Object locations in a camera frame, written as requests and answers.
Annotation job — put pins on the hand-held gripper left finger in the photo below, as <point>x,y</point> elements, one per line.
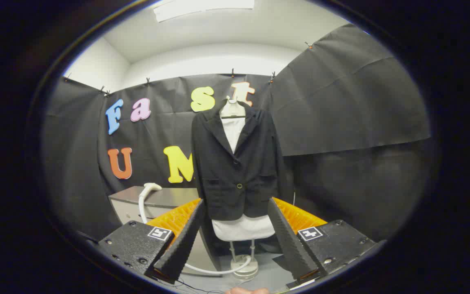
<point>182,249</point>

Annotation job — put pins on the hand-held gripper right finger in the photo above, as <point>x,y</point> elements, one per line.
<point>290,245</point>

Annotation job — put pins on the white garment steamer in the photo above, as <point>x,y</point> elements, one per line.
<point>150,188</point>

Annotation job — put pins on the black jacket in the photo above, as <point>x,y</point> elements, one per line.
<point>222,179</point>

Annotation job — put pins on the white garment stand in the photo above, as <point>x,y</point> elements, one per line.
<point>245,267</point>

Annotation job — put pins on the white clothes hanger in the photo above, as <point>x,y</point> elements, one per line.
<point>233,110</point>

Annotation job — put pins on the white cabinet with grey top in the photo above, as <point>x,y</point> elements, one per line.
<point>169,196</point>

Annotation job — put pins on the black backdrop cloth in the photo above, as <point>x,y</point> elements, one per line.
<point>341,102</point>

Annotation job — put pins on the row of backdrop clips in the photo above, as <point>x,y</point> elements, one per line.
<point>232,73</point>

